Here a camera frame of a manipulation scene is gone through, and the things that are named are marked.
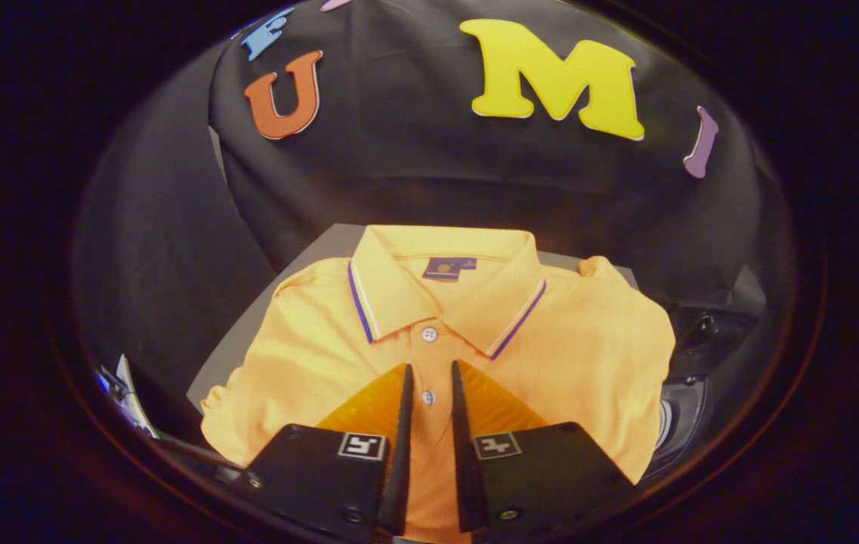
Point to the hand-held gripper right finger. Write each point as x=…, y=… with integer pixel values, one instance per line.
x=463, y=453

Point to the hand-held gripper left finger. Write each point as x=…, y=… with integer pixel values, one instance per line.
x=403, y=453

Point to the orange polo shirt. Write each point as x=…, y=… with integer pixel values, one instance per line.
x=308, y=355

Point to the grey cabinet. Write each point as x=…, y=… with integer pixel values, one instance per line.
x=229, y=363

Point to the white and blue object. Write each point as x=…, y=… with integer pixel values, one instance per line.
x=131, y=393

